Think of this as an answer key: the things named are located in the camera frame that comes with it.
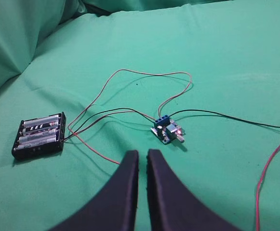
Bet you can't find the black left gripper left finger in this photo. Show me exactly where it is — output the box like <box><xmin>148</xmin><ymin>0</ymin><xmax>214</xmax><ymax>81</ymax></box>
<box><xmin>51</xmin><ymin>150</ymin><xmax>139</xmax><ymax>231</ymax></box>

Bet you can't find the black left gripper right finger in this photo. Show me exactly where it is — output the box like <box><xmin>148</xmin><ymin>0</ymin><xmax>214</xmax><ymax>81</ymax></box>
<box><xmin>147</xmin><ymin>149</ymin><xmax>239</xmax><ymax>231</ymax></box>

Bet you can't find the small blue circuit board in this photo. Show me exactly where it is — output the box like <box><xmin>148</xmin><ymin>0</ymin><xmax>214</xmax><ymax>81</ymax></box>
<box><xmin>150</xmin><ymin>115</ymin><xmax>185</xmax><ymax>145</ymax></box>

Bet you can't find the aa battery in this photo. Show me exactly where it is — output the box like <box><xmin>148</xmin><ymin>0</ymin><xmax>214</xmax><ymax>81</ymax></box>
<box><xmin>19</xmin><ymin>134</ymin><xmax>56</xmax><ymax>144</ymax></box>
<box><xmin>21</xmin><ymin>126</ymin><xmax>58</xmax><ymax>136</ymax></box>
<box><xmin>23</xmin><ymin>115</ymin><xmax>59</xmax><ymax>128</ymax></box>
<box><xmin>14</xmin><ymin>140</ymin><xmax>53</xmax><ymax>151</ymax></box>

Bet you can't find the black battery holder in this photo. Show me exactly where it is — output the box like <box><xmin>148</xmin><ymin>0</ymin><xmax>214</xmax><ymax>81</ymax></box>
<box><xmin>12</xmin><ymin>112</ymin><xmax>66</xmax><ymax>161</ymax></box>

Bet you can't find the top AA battery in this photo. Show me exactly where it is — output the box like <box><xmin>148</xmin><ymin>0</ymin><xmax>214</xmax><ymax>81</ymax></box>
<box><xmin>23</xmin><ymin>115</ymin><xmax>59</xmax><ymax>128</ymax></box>

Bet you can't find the bottom AA battery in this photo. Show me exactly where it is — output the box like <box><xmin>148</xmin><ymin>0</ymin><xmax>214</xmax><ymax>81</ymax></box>
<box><xmin>14</xmin><ymin>140</ymin><xmax>53</xmax><ymax>151</ymax></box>

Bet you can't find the green cloth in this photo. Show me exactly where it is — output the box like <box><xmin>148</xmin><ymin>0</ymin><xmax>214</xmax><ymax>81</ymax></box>
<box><xmin>0</xmin><ymin>0</ymin><xmax>280</xmax><ymax>231</ymax></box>

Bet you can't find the black wire to turntable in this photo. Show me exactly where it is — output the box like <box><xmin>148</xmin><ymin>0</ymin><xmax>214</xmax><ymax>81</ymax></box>
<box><xmin>172</xmin><ymin>109</ymin><xmax>280</xmax><ymax>129</ymax></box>

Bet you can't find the black wire from holder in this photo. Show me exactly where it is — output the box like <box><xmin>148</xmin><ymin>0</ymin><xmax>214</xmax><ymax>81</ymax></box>
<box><xmin>63</xmin><ymin>108</ymin><xmax>156</xmax><ymax>141</ymax></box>

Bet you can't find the red wire to turntable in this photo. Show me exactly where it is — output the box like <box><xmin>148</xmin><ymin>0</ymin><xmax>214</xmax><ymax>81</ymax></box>
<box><xmin>255</xmin><ymin>131</ymin><xmax>280</xmax><ymax>231</ymax></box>

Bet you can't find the red wire loop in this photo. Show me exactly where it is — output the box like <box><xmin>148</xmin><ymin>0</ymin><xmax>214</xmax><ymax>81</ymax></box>
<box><xmin>67</xmin><ymin>69</ymin><xmax>193</xmax><ymax>165</ymax></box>

